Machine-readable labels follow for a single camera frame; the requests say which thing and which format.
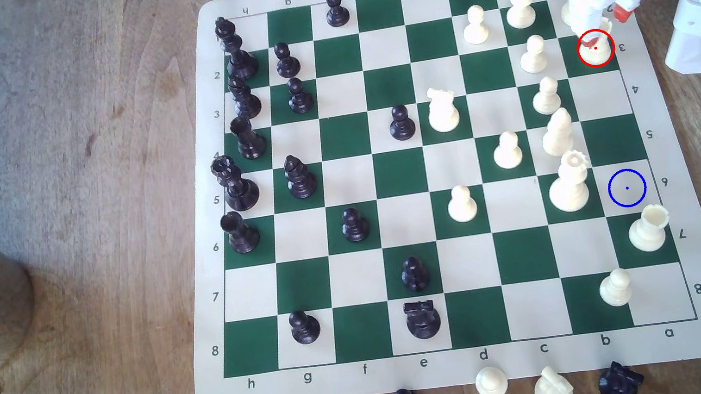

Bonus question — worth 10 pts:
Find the white rook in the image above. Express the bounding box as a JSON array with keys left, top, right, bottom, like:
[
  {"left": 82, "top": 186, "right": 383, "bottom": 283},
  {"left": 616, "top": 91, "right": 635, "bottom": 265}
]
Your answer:
[
  {"left": 579, "top": 33, "right": 616, "bottom": 68},
  {"left": 624, "top": 202, "right": 675, "bottom": 255}
]

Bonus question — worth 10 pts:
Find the green and cream chess mat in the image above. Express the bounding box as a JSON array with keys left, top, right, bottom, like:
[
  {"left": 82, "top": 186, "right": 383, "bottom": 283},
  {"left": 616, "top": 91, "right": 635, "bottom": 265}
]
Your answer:
[{"left": 132, "top": 0, "right": 701, "bottom": 394}]

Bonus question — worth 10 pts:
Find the white bishop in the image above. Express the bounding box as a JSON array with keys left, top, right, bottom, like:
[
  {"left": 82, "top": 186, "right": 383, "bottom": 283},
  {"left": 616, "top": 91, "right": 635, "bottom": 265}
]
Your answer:
[
  {"left": 503, "top": 0, "right": 539, "bottom": 32},
  {"left": 537, "top": 106, "right": 578, "bottom": 159}
]

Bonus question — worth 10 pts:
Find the white pawn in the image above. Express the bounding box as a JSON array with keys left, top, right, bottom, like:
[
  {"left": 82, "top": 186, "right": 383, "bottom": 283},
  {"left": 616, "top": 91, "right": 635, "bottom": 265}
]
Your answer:
[
  {"left": 473, "top": 364, "right": 511, "bottom": 394},
  {"left": 490, "top": 129, "right": 527, "bottom": 172},
  {"left": 458, "top": 3, "right": 492, "bottom": 47},
  {"left": 596, "top": 266, "right": 637, "bottom": 310},
  {"left": 444, "top": 183, "right": 481, "bottom": 225},
  {"left": 515, "top": 33, "right": 551, "bottom": 75},
  {"left": 528, "top": 75, "right": 564, "bottom": 118}
]

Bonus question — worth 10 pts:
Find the white queen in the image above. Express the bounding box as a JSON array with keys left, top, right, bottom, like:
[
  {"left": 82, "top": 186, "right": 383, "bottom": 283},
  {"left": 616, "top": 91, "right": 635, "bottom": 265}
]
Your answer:
[{"left": 541, "top": 148, "right": 596, "bottom": 217}]

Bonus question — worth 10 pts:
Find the white knight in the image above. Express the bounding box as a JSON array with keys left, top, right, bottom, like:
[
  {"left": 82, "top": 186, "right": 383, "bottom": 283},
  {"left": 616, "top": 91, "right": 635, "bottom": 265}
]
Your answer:
[
  {"left": 530, "top": 363, "right": 575, "bottom": 394},
  {"left": 423, "top": 84, "right": 463, "bottom": 136}
]

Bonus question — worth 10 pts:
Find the black bishop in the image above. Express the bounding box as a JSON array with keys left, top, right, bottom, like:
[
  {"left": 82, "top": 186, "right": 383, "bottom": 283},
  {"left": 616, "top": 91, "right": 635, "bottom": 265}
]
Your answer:
[
  {"left": 282, "top": 151, "right": 320, "bottom": 202},
  {"left": 226, "top": 73, "right": 265, "bottom": 122}
]

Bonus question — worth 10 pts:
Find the black knight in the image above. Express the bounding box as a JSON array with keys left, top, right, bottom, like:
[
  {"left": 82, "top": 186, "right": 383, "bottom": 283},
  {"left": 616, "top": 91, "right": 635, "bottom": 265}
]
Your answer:
[
  {"left": 594, "top": 358, "right": 647, "bottom": 394},
  {"left": 401, "top": 296, "right": 444, "bottom": 343}
]

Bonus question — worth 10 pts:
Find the black king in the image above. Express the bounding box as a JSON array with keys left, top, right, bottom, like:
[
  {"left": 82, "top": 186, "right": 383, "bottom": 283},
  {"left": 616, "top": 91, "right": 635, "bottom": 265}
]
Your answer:
[{"left": 213, "top": 12, "right": 262, "bottom": 83}]

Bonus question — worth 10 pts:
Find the black rook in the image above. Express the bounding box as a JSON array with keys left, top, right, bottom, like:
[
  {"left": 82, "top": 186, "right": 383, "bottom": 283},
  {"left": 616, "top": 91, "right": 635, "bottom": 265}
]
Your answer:
[
  {"left": 228, "top": 113, "right": 269, "bottom": 163},
  {"left": 218, "top": 208, "right": 263, "bottom": 257}
]

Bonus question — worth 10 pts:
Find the black queen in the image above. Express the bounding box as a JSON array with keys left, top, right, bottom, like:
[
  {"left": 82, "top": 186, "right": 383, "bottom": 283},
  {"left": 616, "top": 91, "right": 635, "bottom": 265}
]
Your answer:
[{"left": 208, "top": 151, "right": 263, "bottom": 216}]

